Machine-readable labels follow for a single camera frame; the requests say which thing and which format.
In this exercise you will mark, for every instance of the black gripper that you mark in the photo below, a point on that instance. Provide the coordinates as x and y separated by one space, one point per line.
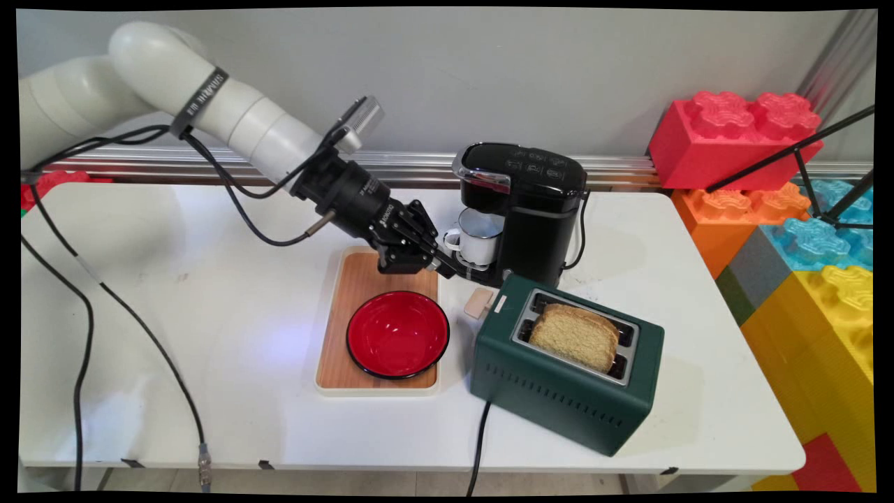
356 199

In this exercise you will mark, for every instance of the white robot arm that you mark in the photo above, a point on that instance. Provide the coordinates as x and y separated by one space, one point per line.
160 77

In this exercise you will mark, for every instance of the white enamel mug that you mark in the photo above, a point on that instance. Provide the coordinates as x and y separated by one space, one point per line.
482 241

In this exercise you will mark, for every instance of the beige toaster lever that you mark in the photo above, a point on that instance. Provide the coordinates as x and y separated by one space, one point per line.
479 304

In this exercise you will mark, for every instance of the red bowl with black rim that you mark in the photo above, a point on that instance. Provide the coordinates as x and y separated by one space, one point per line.
397 335

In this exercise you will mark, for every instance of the wooden tray with white rim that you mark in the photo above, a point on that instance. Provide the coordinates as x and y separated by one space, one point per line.
349 307

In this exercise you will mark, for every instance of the black coffee machine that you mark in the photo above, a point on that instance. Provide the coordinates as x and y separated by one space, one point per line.
538 216

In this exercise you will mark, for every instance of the toast bread slice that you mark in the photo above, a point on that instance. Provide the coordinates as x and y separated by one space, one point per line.
574 341
592 314

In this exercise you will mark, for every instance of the green toaster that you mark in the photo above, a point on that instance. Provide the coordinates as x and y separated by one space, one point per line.
559 391

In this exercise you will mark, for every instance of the big orange toy brick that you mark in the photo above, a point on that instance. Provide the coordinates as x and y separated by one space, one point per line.
719 223

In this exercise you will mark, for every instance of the big green toy brick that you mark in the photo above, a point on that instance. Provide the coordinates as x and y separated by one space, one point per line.
733 297

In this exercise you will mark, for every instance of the big red toy brick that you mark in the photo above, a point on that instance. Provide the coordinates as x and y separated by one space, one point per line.
726 150

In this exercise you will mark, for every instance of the red brick behind table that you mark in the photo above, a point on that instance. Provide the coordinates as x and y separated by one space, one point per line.
52 183

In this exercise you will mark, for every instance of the big light blue toy brick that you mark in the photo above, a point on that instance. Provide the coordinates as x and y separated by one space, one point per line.
814 241

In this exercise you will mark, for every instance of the black tripod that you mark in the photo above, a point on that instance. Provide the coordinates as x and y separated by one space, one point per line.
803 147

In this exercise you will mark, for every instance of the big yellow toy brick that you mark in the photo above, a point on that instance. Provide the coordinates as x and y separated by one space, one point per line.
824 356

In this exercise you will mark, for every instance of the small red toy brick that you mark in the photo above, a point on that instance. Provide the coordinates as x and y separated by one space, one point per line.
824 464

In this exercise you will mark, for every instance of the aluminium upright profile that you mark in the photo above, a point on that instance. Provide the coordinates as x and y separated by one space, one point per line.
841 56

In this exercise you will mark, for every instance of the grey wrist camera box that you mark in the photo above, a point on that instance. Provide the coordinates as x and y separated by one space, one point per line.
357 126

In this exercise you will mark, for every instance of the aluminium wall rail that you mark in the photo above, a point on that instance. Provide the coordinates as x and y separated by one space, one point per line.
628 171

